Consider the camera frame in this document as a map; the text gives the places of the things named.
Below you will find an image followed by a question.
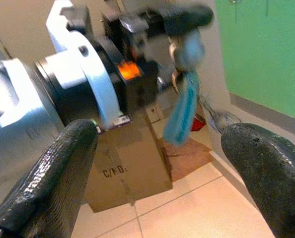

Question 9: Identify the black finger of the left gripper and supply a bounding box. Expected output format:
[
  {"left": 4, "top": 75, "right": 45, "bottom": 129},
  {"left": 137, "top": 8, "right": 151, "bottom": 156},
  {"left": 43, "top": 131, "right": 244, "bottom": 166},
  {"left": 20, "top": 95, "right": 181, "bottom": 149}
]
[{"left": 147, "top": 1, "right": 215, "bottom": 36}]

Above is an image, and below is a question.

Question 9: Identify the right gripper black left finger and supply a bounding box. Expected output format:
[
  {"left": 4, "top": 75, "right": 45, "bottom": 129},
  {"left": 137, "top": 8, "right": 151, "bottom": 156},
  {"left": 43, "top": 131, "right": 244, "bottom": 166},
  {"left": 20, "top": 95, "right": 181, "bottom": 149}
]
[{"left": 0, "top": 119, "right": 99, "bottom": 238}]

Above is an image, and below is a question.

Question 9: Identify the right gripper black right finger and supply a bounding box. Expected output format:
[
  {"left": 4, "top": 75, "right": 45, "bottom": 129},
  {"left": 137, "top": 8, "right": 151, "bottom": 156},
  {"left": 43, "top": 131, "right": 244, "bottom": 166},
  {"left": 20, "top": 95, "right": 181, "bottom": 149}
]
[{"left": 221, "top": 123, "right": 295, "bottom": 238}]

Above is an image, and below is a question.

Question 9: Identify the cardboard box with C/NO print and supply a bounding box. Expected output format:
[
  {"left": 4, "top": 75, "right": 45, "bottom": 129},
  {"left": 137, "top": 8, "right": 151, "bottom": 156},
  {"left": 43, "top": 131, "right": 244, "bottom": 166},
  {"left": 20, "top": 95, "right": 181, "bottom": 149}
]
[{"left": 83, "top": 109, "right": 173, "bottom": 213}]

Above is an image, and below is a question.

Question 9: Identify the beige small cabinet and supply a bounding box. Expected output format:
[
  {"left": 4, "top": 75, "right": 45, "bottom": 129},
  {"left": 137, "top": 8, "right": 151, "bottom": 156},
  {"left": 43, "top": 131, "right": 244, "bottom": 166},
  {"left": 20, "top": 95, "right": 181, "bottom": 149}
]
[{"left": 146, "top": 100, "right": 169, "bottom": 124}]

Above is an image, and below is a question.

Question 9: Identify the flat brown cardboard piece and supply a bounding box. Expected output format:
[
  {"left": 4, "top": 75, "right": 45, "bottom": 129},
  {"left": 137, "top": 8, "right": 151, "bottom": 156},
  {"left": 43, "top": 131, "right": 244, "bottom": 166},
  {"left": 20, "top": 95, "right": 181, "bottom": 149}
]
[{"left": 159, "top": 137, "right": 214, "bottom": 183}]

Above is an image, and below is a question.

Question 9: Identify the orange red bag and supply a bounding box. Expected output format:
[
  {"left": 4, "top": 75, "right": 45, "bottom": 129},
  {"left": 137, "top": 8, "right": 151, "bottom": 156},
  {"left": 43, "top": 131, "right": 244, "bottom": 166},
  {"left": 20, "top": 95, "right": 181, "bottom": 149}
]
[{"left": 190, "top": 115, "right": 206, "bottom": 132}]

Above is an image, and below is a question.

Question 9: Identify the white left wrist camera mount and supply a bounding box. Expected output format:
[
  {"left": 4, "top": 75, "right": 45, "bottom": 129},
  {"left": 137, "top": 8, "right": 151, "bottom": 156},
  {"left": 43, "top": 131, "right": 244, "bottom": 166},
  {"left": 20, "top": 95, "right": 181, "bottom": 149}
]
[{"left": 47, "top": 0, "right": 122, "bottom": 131}]

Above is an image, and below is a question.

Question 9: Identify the green wall board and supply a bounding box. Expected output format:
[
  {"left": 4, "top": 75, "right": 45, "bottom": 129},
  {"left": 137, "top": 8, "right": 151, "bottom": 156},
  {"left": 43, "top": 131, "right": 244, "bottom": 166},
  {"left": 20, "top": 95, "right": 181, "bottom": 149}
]
[{"left": 214, "top": 0, "right": 295, "bottom": 124}]

